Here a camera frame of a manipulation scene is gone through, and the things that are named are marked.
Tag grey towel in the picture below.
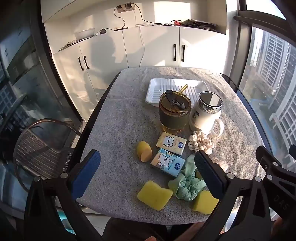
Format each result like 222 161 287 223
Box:
76 67 266 225

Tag yellow rectangular sponge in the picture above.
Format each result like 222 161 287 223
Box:
191 190 219 215
137 180 174 211

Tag stack of dark papers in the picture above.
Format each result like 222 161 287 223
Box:
183 19 219 32

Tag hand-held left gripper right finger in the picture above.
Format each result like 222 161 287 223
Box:
195 150 272 241

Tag white mug silver lid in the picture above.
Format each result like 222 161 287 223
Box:
189 91 225 138

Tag loose papers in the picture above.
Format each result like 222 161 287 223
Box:
59 38 81 51

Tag amber straw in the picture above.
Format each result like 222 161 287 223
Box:
176 84 189 96

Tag metal mesh chair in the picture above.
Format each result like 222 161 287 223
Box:
13 118 82 193

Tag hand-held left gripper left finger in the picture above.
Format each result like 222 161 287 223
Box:
24 149 102 241

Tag egg-shaped yellow sponge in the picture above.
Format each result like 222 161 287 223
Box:
136 141 152 162

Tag blue tissue pack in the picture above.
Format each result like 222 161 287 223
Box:
150 148 186 178

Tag wall socket with plugs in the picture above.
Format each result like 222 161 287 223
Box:
117 3 136 13

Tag white bowl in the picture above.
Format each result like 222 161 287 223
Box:
74 28 96 40

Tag amber glass cup green sleeve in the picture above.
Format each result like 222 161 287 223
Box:
159 89 192 135

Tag yellow tissue pack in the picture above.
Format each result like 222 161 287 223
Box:
155 131 186 156

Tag cream scrunchie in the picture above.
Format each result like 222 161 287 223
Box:
188 130 215 155

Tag black cable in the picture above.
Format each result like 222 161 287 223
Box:
92 6 130 37

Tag green scrunchie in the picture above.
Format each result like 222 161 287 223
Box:
168 154 207 200

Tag white ribbed tray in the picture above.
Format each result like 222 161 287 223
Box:
145 78 211 107

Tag beige fabric item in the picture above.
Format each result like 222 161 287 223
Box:
211 156 229 173

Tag white base cabinet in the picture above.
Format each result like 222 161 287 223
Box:
52 23 228 121

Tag white cable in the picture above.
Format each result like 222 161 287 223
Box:
135 23 146 67

